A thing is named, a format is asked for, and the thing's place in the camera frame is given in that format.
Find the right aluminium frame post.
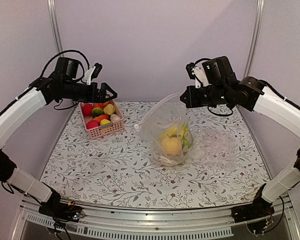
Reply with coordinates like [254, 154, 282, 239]
[243, 0, 265, 78]

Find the green plush pepper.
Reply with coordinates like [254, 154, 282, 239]
[182, 134, 194, 149]

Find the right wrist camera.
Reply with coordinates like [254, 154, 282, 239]
[185, 62, 209, 89]

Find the yellow knitted ball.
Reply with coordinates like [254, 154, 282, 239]
[103, 103, 116, 116]

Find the pink plastic basket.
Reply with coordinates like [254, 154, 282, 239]
[79, 100, 124, 140]

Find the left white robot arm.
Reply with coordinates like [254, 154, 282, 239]
[0, 49, 117, 217]

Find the white plush cauliflower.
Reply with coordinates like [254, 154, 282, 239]
[157, 156, 184, 167]

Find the orange plush carrot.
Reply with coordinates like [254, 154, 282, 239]
[93, 101, 110, 109]

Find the floral tablecloth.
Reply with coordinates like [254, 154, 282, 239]
[41, 102, 270, 209]

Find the aluminium frame post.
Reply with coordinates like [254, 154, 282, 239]
[243, 0, 265, 78]
[47, 0, 63, 53]

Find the green plush mango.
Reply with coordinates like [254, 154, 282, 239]
[91, 107, 104, 118]

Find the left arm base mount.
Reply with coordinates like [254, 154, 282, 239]
[38, 198, 85, 223]

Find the yellow plush lemon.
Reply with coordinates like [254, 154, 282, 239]
[100, 119, 112, 126]

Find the beige plush garlic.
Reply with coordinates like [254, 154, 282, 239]
[110, 114, 121, 123]

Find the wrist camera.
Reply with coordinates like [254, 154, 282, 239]
[82, 62, 103, 86]
[185, 62, 209, 89]

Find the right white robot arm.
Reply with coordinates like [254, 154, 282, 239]
[180, 56, 300, 218]

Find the yellow plush banana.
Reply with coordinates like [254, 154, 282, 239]
[163, 122, 189, 138]

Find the pink dotted zip bag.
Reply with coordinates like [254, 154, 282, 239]
[133, 93, 194, 167]

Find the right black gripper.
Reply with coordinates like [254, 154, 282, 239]
[181, 83, 230, 108]

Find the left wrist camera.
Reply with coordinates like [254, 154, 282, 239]
[82, 62, 103, 86]

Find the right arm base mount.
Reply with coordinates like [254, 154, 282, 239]
[231, 196, 275, 235]

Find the red plush tomato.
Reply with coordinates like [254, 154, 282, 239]
[86, 120, 99, 130]

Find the front aluminium rail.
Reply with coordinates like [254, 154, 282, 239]
[12, 196, 300, 240]

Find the crinkled clear zip bag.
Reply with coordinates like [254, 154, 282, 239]
[187, 124, 236, 172]

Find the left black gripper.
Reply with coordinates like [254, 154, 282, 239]
[63, 80, 118, 104]

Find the left aluminium frame post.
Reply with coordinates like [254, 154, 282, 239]
[47, 0, 63, 53]

